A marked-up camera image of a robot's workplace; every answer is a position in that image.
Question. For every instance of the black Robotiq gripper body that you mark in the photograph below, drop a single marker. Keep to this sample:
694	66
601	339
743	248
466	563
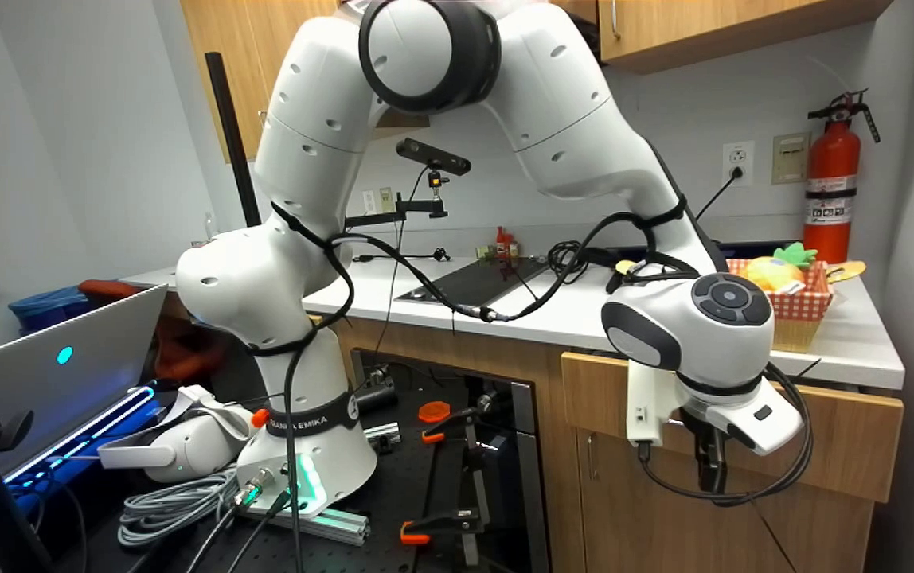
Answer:
710	436

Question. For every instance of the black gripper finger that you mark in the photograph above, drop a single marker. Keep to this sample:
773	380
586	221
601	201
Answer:
710	476

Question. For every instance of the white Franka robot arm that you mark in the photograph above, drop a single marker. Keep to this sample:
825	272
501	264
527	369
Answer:
316	129

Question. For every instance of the wooden base cabinet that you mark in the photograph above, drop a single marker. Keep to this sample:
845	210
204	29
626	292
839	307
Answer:
626	531

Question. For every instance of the red checkered basket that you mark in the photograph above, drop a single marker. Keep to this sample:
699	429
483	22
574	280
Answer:
802	307

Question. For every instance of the red orange plush carrot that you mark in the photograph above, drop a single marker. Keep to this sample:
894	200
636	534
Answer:
816	280

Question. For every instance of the green plush leaf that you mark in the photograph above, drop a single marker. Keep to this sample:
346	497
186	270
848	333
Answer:
793	255

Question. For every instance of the yellow plush fruit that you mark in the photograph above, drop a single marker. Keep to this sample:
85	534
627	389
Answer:
845	272

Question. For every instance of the orange black bar clamp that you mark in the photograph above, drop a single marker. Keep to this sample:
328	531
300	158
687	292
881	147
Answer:
435	411
411	531

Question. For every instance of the white power outlet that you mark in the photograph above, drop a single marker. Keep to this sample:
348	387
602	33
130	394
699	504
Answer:
738	158

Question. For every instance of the small red toy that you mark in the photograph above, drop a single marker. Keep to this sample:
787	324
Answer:
503	248

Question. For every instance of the black flat pad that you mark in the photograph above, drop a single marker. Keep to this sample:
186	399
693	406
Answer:
477	282

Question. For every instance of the red fire extinguisher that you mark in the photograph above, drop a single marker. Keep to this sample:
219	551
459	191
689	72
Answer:
831	179

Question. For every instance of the red orange bag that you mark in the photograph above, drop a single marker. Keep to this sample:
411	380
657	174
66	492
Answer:
186	344

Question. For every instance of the white VR headset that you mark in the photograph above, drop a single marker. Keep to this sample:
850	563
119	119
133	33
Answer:
172	448

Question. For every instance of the black vertical pole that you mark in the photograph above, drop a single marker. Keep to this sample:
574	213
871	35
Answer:
231	129

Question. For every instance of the tall wooden panel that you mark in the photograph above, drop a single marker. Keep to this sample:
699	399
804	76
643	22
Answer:
244	44

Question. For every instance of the flat red object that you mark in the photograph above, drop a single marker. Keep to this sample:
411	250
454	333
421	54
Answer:
110	288

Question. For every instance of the silver laptop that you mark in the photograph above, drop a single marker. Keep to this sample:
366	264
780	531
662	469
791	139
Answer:
42	372

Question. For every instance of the blue plastic bin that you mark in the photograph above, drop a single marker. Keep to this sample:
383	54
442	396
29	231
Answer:
47	307

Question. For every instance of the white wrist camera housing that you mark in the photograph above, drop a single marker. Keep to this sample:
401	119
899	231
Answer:
650	403

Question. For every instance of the beige wall plate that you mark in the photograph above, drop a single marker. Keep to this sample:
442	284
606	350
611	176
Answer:
791	158

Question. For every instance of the black camera stand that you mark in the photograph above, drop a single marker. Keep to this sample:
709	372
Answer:
401	210

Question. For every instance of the black stereo camera bar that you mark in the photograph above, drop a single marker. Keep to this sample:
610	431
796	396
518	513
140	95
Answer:
430	158

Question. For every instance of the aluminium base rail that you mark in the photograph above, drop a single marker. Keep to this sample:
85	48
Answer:
316	519

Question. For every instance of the white wall plate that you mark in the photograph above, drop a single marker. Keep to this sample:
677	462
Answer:
380	200

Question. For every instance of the wooden wall cabinet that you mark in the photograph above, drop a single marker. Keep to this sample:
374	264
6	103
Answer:
710	28

